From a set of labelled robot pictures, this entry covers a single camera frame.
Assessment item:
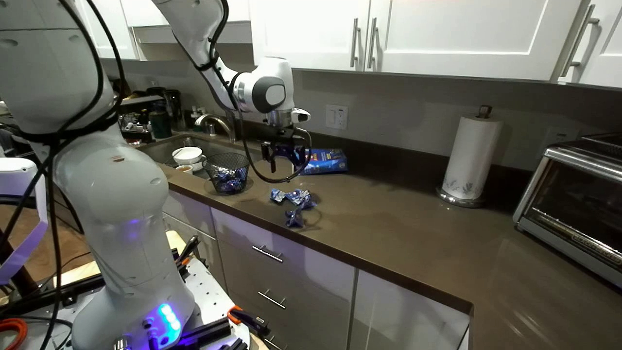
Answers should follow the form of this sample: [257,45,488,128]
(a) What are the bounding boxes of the black wire basket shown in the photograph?
[204,161,253,196]

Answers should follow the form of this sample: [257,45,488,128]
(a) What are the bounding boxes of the silver sink faucet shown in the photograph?
[193,111,234,138]

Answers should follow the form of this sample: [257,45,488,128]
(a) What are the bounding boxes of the white paper towel roll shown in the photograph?
[438,105,506,208]

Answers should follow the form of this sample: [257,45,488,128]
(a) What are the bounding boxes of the silver toaster oven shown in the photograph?
[511,134,622,292]

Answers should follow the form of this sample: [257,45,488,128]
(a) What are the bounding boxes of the black marker pen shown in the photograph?
[175,233,204,268]

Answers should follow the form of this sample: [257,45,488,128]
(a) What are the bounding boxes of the blue snack pack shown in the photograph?
[269,187,292,206]
[212,165,247,192]
[284,206,307,229]
[288,187,319,212]

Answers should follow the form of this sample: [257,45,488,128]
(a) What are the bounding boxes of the white upper cabinet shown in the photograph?
[247,0,622,91]

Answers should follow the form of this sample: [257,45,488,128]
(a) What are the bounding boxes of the silver cabinet handle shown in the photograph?
[558,0,603,85]
[366,15,383,74]
[350,15,364,72]

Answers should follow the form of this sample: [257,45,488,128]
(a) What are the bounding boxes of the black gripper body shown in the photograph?
[265,122,311,153]

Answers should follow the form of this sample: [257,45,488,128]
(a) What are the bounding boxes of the white wall outlet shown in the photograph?
[323,103,350,130]

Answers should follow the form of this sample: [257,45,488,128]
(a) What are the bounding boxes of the dark coffee machine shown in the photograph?
[119,85,185,144]

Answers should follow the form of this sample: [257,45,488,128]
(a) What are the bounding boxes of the white bowl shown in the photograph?
[169,144,206,175]

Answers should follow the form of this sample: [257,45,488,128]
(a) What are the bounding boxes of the white lower cabinet drawers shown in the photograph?
[160,188,475,350]

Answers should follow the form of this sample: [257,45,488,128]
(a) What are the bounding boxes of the blue cardboard snack box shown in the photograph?
[298,146,350,177]

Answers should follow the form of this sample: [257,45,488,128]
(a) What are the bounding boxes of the silver drawer handle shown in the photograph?
[255,288,290,313]
[249,243,286,266]

